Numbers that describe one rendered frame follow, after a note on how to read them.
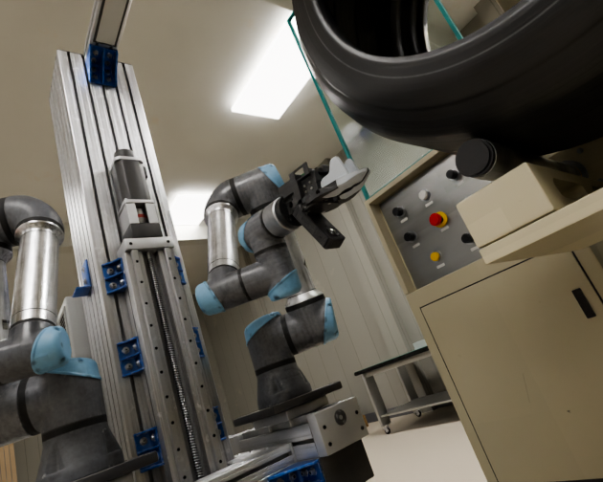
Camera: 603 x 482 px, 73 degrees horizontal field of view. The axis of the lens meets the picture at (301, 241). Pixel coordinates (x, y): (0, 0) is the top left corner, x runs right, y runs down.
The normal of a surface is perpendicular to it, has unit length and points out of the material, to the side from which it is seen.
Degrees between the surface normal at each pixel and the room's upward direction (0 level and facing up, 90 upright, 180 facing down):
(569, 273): 90
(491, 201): 90
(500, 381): 90
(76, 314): 90
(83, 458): 72
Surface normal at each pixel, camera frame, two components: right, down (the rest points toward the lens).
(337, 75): -0.80, 0.17
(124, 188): -0.16, -0.29
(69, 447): 0.15, -0.66
